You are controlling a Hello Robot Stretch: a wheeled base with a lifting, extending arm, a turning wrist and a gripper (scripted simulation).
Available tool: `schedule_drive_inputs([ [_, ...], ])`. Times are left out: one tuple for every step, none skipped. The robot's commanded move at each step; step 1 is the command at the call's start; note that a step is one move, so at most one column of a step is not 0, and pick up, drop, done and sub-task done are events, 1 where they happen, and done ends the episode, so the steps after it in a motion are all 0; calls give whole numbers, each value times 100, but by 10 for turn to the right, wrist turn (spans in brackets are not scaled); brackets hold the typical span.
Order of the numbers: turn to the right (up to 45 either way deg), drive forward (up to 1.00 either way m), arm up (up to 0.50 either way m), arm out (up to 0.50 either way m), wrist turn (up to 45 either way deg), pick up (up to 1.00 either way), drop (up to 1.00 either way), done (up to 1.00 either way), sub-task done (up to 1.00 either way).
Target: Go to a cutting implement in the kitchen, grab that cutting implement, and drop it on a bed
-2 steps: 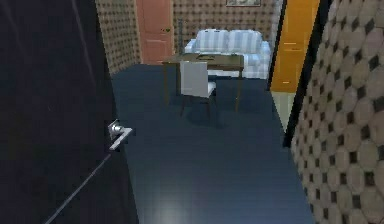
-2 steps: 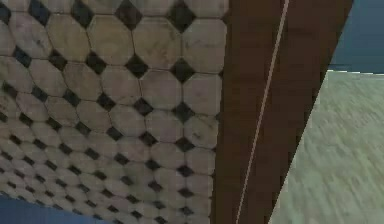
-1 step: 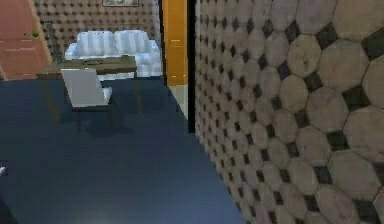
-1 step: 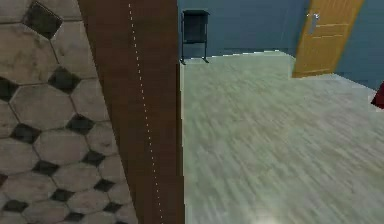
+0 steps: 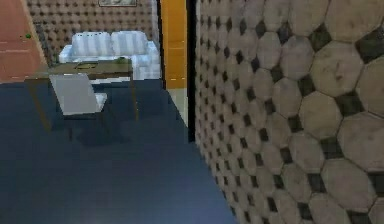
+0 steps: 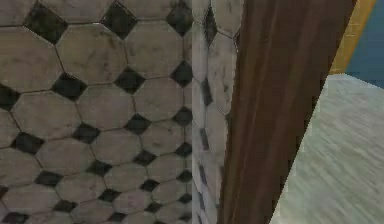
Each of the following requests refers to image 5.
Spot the white striped sofa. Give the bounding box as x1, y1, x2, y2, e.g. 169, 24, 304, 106
58, 30, 162, 81

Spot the brown wooden table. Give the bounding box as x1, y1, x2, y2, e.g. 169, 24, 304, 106
23, 58, 140, 132

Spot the grey chair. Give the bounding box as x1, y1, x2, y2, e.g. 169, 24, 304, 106
48, 73, 109, 143

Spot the red room door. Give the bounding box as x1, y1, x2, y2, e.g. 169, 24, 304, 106
0, 0, 48, 84

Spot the framed wall picture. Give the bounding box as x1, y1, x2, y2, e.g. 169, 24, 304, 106
98, 0, 138, 8

